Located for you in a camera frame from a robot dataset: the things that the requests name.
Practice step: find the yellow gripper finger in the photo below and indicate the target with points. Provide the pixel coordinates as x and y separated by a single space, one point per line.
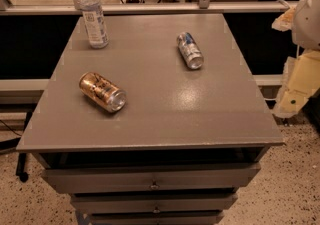
300 81

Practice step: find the clear plastic water bottle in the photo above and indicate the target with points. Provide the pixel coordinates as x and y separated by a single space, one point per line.
94 23

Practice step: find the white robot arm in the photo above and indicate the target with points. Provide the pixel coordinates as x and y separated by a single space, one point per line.
304 23

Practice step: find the silver blue soda can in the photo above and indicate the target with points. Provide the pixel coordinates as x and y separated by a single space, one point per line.
190 51

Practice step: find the top grey drawer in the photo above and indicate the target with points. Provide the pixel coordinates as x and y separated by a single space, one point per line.
107 180

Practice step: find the grey drawer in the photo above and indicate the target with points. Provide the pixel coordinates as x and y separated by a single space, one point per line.
107 180
165 218
153 203

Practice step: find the grey drawer cabinet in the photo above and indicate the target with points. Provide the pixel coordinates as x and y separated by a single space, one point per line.
173 116

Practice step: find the bottom grey drawer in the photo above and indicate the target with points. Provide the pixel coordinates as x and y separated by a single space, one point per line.
165 218

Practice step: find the gold soda can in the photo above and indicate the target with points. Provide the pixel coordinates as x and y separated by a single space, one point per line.
102 91

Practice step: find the grey metal railing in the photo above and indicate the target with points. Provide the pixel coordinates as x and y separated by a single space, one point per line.
71 7

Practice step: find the middle grey drawer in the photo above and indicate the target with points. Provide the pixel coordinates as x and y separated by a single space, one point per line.
153 203

